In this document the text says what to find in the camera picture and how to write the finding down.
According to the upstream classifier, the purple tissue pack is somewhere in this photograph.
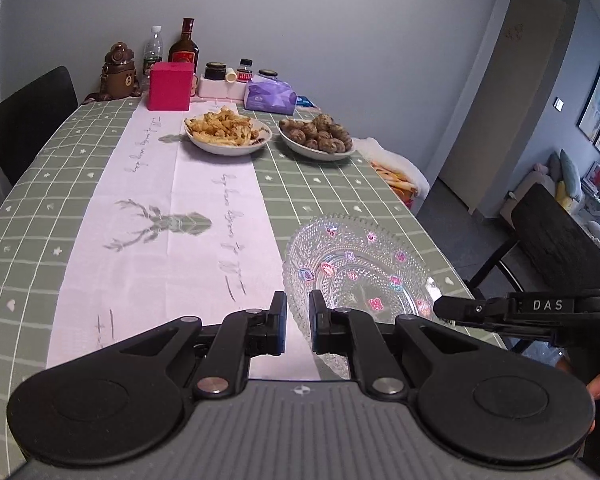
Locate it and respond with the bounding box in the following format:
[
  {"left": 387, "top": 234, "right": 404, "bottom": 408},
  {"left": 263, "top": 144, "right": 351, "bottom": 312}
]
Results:
[{"left": 244, "top": 77, "right": 299, "bottom": 114}]

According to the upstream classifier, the pale pink table runner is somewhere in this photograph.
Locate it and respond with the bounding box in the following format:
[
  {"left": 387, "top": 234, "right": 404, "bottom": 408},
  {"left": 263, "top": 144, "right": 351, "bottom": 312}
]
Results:
[{"left": 45, "top": 102, "right": 322, "bottom": 381}]

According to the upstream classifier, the dark upholstered chair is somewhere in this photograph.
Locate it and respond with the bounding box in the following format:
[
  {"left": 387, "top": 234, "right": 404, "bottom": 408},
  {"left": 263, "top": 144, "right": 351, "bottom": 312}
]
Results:
[{"left": 0, "top": 65, "right": 79, "bottom": 187}]

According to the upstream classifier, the white plate of mushrooms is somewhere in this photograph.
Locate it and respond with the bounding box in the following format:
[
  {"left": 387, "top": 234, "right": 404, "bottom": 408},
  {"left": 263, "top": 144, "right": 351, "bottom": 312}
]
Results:
[{"left": 278, "top": 113, "right": 356, "bottom": 162}]

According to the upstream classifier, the white plate of fried food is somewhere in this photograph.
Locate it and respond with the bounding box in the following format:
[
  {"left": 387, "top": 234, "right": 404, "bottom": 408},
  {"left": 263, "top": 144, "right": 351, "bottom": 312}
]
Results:
[{"left": 184, "top": 106, "right": 273, "bottom": 157}]

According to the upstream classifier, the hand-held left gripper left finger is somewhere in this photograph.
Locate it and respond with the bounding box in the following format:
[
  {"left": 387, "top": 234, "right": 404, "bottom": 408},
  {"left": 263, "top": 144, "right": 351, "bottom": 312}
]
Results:
[{"left": 105, "top": 290, "right": 287, "bottom": 401}]

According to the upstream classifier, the large flowered glass plate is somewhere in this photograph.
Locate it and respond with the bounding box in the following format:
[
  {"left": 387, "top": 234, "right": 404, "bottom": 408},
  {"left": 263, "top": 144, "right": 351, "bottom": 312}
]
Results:
[{"left": 282, "top": 214, "right": 453, "bottom": 376}]

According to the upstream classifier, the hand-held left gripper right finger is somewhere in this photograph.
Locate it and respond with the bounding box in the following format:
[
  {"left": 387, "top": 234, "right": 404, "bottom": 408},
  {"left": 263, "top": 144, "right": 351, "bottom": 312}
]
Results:
[{"left": 308, "top": 290, "right": 488, "bottom": 399}]

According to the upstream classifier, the white bag of snacks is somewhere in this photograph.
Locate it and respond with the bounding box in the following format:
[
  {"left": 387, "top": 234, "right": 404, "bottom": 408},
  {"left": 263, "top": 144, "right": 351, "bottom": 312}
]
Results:
[{"left": 355, "top": 137, "right": 431, "bottom": 212}]

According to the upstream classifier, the black metal frame chair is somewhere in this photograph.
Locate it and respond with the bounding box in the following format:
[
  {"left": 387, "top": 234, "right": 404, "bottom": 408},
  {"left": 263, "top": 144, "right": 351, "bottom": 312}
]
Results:
[{"left": 462, "top": 182, "right": 600, "bottom": 302}]

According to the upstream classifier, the cream door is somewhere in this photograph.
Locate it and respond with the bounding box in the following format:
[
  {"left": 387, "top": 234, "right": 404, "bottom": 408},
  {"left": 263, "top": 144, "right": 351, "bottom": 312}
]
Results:
[{"left": 439, "top": 0, "right": 584, "bottom": 219}]

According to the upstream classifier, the pale pink flat box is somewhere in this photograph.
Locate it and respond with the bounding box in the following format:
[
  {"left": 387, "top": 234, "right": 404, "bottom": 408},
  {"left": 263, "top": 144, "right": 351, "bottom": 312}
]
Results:
[{"left": 196, "top": 74, "right": 249, "bottom": 102}]

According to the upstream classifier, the pink square box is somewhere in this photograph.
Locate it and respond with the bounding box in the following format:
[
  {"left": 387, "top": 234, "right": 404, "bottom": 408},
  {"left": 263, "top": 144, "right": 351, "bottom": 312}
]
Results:
[{"left": 147, "top": 60, "right": 194, "bottom": 111}]

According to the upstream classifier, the brown bear water bottle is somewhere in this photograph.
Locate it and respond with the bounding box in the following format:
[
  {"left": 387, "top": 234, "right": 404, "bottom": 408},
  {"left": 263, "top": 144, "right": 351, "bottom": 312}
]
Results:
[{"left": 100, "top": 42, "right": 142, "bottom": 102}]

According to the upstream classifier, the sofa with cushions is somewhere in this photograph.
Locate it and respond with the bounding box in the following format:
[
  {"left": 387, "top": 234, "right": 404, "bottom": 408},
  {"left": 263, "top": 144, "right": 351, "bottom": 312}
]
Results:
[{"left": 500, "top": 149, "right": 600, "bottom": 252}]

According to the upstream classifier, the clear plastic water bottle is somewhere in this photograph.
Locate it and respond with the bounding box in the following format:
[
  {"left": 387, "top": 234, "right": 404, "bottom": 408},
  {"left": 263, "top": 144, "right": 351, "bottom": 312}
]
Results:
[{"left": 142, "top": 25, "right": 166, "bottom": 78}]

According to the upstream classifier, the green checked tablecloth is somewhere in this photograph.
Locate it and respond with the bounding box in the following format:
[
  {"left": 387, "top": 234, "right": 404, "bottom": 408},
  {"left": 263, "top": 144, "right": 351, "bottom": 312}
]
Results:
[{"left": 0, "top": 97, "right": 473, "bottom": 396}]

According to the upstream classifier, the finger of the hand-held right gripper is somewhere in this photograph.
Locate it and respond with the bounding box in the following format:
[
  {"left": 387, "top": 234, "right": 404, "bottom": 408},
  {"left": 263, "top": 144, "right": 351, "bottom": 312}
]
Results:
[
  {"left": 452, "top": 318, "right": 557, "bottom": 344},
  {"left": 432, "top": 295, "right": 514, "bottom": 329}
]

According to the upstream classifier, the brown liquor bottle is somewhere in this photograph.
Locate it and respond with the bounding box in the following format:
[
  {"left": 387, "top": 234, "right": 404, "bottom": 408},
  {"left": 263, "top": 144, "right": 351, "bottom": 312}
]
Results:
[{"left": 167, "top": 17, "right": 201, "bottom": 77}]

